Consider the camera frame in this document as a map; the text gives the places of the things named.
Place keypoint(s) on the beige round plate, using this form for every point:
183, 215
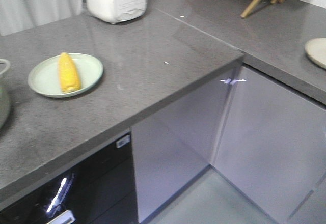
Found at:
315, 51

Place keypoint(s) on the light green plate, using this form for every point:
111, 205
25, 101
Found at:
44, 77

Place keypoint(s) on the grey side cabinet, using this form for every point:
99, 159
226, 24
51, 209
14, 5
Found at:
272, 148

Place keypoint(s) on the green electric cooking pot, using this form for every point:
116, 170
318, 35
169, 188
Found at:
5, 99

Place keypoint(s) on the black built-in disinfection cabinet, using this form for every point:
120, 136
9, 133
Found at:
99, 189

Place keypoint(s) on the white pleated curtain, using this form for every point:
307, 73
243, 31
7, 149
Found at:
19, 15

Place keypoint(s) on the grey cabinet door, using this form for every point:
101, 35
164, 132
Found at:
173, 145

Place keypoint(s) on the corn cob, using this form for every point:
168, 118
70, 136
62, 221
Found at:
68, 74

